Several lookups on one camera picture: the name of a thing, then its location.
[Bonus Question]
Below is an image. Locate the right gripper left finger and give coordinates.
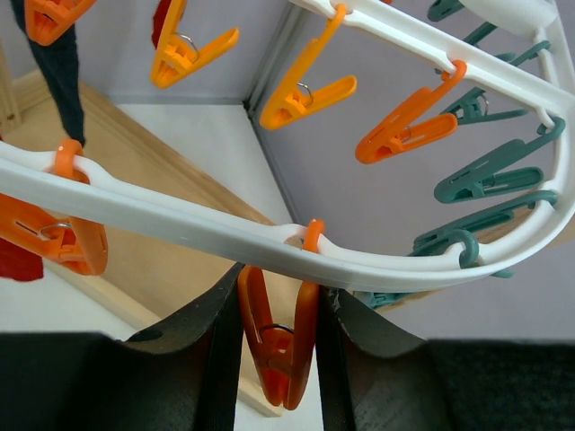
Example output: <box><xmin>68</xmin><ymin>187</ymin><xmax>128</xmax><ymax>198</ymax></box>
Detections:
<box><xmin>1</xmin><ymin>264</ymin><xmax>243</xmax><ymax>430</ymax></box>

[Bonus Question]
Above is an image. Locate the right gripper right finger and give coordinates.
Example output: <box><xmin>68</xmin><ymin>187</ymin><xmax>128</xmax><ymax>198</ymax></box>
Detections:
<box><xmin>316</xmin><ymin>287</ymin><xmax>574</xmax><ymax>430</ymax></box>

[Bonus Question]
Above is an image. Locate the orange clothespin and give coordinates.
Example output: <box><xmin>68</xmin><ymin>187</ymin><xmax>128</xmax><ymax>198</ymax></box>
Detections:
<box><xmin>0</xmin><ymin>138</ymin><xmax>109</xmax><ymax>277</ymax></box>
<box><xmin>236</xmin><ymin>218</ymin><xmax>325</xmax><ymax>412</ymax></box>

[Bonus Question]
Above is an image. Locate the white round clip hanger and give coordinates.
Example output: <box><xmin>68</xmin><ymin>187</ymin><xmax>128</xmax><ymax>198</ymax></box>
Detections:
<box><xmin>1</xmin><ymin>1</ymin><xmax>574</xmax><ymax>293</ymax></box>

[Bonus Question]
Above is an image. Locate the red sock on right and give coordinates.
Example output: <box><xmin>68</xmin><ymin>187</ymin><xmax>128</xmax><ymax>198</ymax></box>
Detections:
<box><xmin>0</xmin><ymin>239</ymin><xmax>44</xmax><ymax>282</ymax></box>

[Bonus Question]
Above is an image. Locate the teal clothespin on right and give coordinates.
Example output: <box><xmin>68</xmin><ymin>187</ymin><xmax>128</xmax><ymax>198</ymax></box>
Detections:
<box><xmin>434</xmin><ymin>117</ymin><xmax>566</xmax><ymax>204</ymax></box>

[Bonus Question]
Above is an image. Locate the dark navy hanging sock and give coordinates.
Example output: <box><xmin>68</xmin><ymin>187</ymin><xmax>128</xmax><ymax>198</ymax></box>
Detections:
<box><xmin>27</xmin><ymin>26</ymin><xmax>86</xmax><ymax>146</ymax></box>

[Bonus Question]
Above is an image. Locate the red thin hanging sock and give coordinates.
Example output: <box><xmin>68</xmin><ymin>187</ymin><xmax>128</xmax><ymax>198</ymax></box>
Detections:
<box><xmin>151</xmin><ymin>0</ymin><xmax>172</xmax><ymax>48</ymax></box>

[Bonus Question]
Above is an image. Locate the wooden rack frame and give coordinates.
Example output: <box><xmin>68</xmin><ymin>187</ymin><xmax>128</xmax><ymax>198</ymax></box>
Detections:
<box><xmin>0</xmin><ymin>40</ymin><xmax>562</xmax><ymax>418</ymax></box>

